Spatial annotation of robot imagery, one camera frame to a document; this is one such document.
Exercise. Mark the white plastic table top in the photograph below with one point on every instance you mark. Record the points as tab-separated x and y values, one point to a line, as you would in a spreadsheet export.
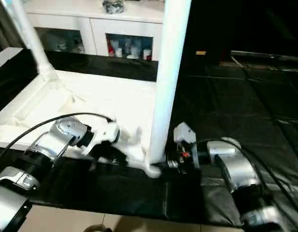
91	101

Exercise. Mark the white plastic table leg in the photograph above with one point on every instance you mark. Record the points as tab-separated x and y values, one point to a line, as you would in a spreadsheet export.
30	38
171	63

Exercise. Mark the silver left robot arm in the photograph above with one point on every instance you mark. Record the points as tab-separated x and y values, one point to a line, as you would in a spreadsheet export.
42	154

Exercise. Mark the dark left robot foot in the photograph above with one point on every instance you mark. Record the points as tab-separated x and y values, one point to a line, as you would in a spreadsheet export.
98	228

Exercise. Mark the black work mat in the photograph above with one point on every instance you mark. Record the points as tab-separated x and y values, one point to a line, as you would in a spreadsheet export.
245	106

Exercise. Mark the small yellow label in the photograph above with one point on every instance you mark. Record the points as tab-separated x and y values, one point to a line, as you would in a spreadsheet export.
201	52

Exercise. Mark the black metal bar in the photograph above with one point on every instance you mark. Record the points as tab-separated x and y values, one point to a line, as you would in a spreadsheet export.
270	55

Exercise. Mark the white glass-door cabinet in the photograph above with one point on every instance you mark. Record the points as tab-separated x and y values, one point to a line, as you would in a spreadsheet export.
91	21

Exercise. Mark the crumpled silver object on cabinet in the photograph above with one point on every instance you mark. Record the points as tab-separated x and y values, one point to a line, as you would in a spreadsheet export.
113	6

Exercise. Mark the dark grey curtain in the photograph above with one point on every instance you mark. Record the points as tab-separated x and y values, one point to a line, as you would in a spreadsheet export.
4	24

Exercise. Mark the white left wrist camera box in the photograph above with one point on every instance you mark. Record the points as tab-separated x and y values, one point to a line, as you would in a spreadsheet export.
103	137

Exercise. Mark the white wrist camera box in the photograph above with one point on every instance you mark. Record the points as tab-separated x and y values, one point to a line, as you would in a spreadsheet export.
103	137
184	133

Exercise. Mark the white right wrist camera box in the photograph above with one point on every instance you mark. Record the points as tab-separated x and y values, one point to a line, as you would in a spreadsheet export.
184	133

